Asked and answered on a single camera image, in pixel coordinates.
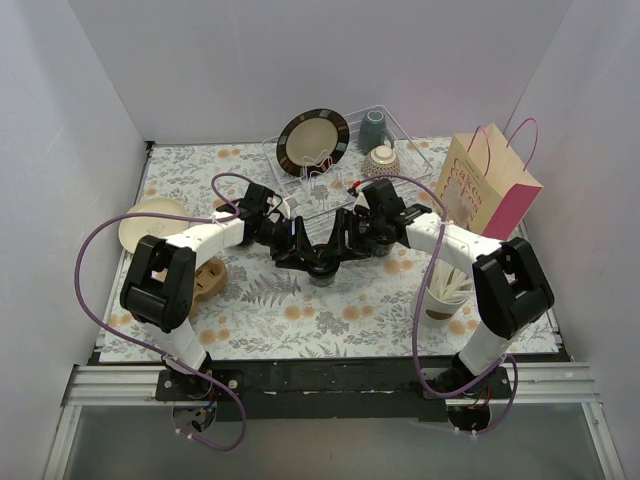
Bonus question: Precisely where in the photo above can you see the aluminium frame rail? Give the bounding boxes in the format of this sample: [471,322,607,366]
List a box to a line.
[45,359,625,479]

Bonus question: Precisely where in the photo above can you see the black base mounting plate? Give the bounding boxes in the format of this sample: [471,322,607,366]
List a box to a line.
[155,357,519,424]

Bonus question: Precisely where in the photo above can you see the dark rimmed plate in rack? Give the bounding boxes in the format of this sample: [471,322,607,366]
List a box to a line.
[276,108,350,177]

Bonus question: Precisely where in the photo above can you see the cream plate on table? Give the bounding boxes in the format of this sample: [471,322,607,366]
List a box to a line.
[118,197,189,254]

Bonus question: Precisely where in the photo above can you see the paper bag pink handles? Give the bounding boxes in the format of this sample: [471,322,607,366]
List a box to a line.
[436,124,543,240]

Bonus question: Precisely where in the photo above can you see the patterned ceramic bowl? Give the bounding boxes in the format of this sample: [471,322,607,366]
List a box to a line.
[362,145,400,178]

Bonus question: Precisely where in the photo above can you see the white cup with stirrers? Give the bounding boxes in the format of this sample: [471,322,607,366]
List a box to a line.
[420,260,473,328]

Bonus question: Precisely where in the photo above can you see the grey green mug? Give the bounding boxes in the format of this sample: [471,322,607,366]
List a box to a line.
[357,109,394,154]

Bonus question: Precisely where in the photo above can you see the black cup lid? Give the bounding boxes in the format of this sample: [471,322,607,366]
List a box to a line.
[305,244,340,280]

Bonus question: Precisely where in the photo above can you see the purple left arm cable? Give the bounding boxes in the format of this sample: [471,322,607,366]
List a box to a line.
[74,173,291,453]

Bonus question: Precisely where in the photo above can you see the dark translucent takeout cup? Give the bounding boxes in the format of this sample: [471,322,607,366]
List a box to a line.
[309,274,335,288]

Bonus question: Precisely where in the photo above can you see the brown cardboard cup carrier stack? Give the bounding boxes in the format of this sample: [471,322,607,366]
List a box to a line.
[188,257,228,319]

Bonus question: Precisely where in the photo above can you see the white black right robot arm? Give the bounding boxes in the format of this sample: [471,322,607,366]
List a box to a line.
[319,176,555,398]

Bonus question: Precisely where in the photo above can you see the white wire dish rack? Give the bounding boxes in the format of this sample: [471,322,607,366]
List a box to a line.
[262,105,448,244]

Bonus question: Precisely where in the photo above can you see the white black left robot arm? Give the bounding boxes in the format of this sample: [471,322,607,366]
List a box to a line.
[120,182,321,400]

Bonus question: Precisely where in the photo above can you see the floral tablecloth mat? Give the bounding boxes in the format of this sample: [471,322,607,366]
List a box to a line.
[97,137,561,359]

